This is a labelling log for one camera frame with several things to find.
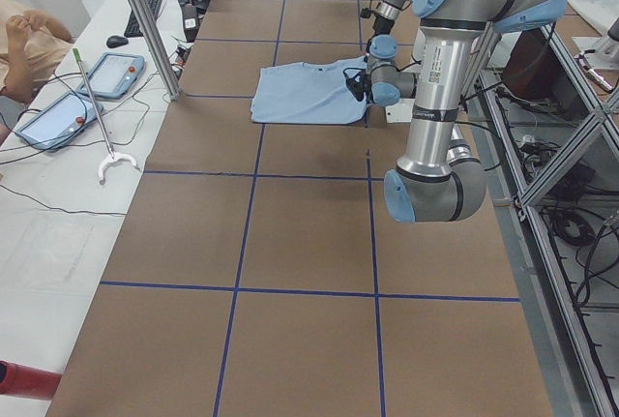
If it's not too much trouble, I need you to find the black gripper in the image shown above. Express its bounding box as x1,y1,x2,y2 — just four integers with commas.
342,68,373,104
360,8,396,49

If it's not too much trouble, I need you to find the light blue t-shirt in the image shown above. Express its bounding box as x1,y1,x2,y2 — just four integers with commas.
251,57,366,125

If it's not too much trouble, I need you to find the person in beige clothes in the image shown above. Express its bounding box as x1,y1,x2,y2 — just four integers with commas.
0,0,74,147

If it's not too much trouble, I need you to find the black keyboard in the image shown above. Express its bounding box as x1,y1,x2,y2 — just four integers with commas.
123,0,164,39

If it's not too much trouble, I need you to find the blue teach pendant far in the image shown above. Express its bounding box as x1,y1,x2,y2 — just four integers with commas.
87,52,145,100

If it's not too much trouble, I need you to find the blue teach pendant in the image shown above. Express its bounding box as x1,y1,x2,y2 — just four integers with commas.
15,92,97,151
87,52,145,100

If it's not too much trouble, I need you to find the black computer mouse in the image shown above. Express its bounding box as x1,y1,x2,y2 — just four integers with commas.
105,35,129,48

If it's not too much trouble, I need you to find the white grabber reach tool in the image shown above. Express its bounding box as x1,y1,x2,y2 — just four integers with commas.
72,47,142,186

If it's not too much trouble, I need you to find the blue teach pendant near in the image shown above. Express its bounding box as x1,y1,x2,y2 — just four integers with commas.
15,92,97,151

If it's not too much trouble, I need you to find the red cylindrical object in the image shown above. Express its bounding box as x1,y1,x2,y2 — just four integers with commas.
1,361,62,401

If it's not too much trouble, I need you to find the aluminium frame post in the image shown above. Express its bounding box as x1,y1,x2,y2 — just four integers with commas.
128,0,180,101

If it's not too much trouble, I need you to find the aluminium side frame rail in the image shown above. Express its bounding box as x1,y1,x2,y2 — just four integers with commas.
470,15,618,416

